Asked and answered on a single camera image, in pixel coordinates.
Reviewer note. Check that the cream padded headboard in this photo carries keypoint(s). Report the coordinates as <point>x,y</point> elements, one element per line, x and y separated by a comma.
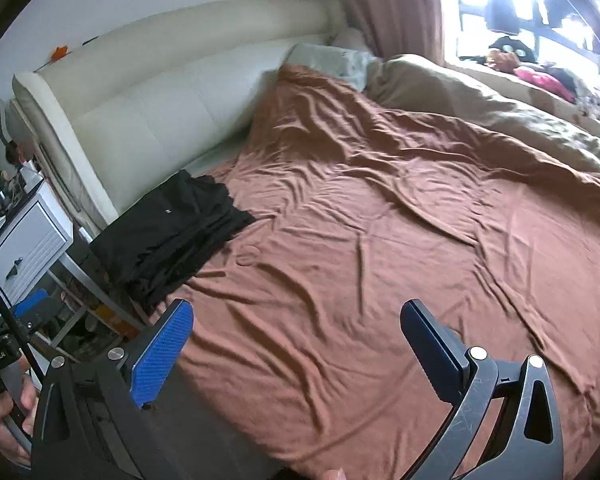
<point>117,116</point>

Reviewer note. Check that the black plush toy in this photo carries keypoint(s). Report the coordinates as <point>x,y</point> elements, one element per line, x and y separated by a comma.
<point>507,53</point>

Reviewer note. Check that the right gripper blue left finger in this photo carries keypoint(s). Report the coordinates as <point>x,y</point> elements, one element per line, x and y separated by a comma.
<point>152,355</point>

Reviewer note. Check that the brown bed blanket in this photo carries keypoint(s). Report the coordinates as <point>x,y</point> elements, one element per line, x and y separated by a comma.
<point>358,208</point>

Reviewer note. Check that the light patterned pillow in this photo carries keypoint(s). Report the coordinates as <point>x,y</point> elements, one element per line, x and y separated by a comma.
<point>347,57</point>

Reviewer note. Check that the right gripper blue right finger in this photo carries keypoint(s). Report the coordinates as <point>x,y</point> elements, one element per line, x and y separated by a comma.
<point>440,353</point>

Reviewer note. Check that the person left hand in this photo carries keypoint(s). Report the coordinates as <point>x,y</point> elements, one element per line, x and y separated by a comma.
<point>9,446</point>

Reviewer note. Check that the pink left curtain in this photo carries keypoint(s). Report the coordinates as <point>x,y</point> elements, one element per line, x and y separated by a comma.
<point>393,27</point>

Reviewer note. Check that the beige duvet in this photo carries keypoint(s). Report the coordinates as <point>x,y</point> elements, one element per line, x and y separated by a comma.
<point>415,84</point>

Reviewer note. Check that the dark hanging garment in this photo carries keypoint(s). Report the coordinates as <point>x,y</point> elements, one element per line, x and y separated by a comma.
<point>501,16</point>

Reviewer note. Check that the white nightstand left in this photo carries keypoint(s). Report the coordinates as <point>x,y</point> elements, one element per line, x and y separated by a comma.
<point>31,241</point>

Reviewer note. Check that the pink clothes on sill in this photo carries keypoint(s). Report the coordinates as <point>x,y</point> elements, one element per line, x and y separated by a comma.
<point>545,81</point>

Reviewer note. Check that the folded black clothes pile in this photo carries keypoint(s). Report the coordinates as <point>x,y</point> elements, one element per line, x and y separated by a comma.
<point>168,236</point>

